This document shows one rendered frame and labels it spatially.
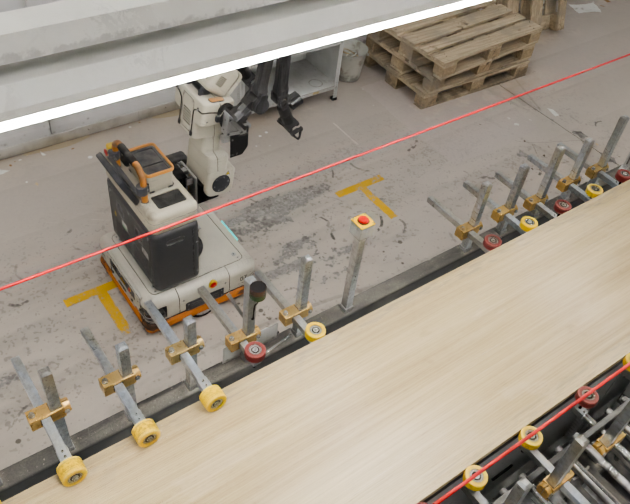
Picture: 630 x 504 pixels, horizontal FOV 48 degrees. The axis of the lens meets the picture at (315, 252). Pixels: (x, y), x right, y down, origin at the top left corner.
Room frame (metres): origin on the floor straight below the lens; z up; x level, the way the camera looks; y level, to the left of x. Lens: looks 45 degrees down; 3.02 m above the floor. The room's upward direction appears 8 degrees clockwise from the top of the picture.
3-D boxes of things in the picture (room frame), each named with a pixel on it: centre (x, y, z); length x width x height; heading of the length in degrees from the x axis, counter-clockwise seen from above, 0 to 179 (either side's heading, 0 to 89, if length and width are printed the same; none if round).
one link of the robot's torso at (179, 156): (2.83, 0.67, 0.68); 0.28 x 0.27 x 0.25; 41
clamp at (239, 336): (1.68, 0.23, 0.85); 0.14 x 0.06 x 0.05; 131
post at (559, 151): (2.86, -1.10, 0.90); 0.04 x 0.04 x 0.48; 41
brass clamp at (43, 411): (1.19, 0.79, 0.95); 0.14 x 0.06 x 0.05; 131
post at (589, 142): (3.02, -1.29, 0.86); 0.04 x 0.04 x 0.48; 41
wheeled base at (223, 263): (2.67, 0.75, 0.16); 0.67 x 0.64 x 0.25; 131
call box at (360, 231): (2.04, -0.17, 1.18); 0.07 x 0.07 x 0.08; 41
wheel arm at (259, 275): (1.87, 0.09, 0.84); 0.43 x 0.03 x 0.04; 41
